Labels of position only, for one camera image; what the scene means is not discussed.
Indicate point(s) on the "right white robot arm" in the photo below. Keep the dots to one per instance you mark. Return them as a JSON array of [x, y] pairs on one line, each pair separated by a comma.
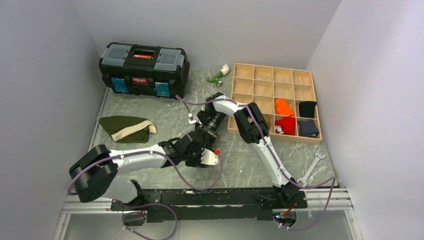
[[254, 130]]

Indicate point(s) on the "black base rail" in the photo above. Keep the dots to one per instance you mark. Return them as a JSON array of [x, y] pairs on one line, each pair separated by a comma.
[[259, 203]]

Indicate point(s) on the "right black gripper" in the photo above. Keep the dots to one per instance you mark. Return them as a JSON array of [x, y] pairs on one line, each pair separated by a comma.
[[206, 133]]

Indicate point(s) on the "black rolled underwear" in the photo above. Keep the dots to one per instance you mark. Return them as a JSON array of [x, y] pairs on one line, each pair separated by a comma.
[[306, 109]]

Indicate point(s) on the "orange rolled underwear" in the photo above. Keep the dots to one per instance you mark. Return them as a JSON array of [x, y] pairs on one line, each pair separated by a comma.
[[282, 107]]

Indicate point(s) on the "wooden compartment tray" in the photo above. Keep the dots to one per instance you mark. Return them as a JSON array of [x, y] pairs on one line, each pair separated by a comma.
[[264, 84]]

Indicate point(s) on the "black plastic toolbox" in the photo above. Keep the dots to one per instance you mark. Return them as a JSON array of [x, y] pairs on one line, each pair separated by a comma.
[[145, 70]]

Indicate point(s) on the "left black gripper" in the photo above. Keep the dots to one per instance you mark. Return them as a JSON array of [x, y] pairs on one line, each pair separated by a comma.
[[197, 163]]

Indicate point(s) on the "silver wrench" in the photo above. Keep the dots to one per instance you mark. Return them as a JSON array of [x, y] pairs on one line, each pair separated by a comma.
[[304, 179]]

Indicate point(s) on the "aluminium frame rail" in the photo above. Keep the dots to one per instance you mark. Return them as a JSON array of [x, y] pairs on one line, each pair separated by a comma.
[[71, 205]]

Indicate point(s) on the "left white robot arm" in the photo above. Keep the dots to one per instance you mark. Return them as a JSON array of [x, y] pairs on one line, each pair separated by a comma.
[[97, 173]]

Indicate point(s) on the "navy blue rolled underwear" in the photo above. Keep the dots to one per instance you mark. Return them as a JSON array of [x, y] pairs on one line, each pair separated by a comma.
[[308, 128]]

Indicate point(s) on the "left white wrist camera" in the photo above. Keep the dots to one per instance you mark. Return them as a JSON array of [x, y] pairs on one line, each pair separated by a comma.
[[209, 158]]

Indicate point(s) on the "green and white pipe fitting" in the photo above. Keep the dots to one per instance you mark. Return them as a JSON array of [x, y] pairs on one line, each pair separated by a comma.
[[216, 79]]

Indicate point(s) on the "olive green underwear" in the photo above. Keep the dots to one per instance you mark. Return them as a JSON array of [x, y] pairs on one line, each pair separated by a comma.
[[128, 129]]

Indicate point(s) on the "red rolled underwear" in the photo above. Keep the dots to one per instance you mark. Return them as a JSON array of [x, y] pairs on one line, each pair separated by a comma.
[[285, 126]]

